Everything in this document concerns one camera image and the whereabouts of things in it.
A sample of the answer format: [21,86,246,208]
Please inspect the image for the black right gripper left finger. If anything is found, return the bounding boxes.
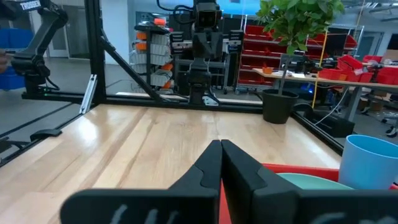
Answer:
[59,139,223,224]

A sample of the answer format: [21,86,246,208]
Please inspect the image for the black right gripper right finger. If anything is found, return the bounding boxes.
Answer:
[221,139,398,224]

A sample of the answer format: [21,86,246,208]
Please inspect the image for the mint green plate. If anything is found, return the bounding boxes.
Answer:
[276,172,354,190]

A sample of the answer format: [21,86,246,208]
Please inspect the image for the blue plastic cup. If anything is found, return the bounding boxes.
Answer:
[338,134,398,190]

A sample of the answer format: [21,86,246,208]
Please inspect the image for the red plastic tray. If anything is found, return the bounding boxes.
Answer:
[217,163,398,224]

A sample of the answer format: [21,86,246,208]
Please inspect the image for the rack with orange white bins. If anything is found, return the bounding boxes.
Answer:
[129,17,175,94]

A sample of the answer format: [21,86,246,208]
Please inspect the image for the red bin shelving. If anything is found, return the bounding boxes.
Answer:
[238,24,358,86]

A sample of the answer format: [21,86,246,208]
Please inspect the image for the green leafy potted tree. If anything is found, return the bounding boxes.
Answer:
[255,0,345,96]

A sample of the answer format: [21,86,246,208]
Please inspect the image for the black plant pot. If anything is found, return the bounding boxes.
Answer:
[261,88,300,124]

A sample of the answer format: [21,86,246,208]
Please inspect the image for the red storage bin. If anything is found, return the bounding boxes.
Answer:
[337,55,364,72]
[318,68,348,81]
[376,67,398,85]

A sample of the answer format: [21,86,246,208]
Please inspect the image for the wooden workbench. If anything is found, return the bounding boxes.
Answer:
[251,67,398,123]

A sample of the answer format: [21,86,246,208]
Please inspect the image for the black rubber pad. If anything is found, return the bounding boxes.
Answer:
[30,128,63,142]

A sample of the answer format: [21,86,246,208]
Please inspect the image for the cardboard box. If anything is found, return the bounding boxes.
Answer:
[381,49,398,63]

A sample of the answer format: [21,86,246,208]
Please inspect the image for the blue storage bins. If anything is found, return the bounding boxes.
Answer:
[0,27,34,91]

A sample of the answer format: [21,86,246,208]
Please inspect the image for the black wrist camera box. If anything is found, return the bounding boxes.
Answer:
[195,2,222,29]

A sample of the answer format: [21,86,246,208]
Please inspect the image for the black aluminium table frame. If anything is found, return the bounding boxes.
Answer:
[0,0,355,166]

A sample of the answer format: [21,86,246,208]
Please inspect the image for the yellow hanging cable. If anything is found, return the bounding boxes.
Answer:
[312,29,330,109]

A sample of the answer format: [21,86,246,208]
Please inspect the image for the white cable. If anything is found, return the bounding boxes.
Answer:
[313,88,351,125]

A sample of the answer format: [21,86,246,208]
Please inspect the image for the silver metal bracket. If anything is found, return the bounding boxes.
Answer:
[79,73,98,114]

